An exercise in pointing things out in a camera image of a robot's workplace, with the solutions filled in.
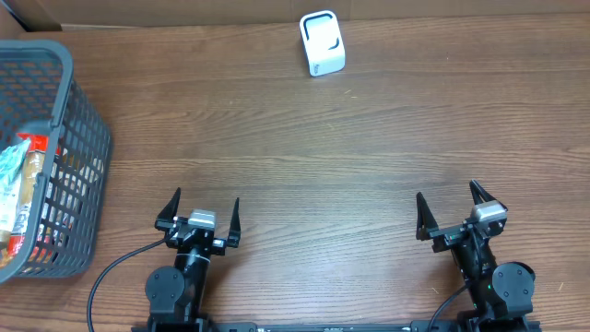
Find white barcode scanner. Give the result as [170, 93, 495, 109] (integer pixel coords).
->
[299, 10, 346, 77]

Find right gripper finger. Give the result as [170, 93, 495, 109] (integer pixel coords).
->
[416, 192, 439, 241]
[469, 179, 508, 211]

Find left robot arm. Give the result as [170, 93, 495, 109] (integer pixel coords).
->
[145, 189, 241, 332]

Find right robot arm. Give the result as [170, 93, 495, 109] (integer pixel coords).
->
[416, 180, 541, 332]

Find orange spaghetti package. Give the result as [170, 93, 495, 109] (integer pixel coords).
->
[7, 133, 49, 258]

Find teal snack packet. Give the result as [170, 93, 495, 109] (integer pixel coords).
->
[1, 138, 30, 242]

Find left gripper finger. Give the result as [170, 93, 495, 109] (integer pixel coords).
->
[156, 187, 182, 222]
[228, 197, 241, 240]

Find grey plastic basket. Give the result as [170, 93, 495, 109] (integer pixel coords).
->
[1, 40, 112, 281]

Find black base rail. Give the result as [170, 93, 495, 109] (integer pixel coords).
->
[131, 320, 541, 332]

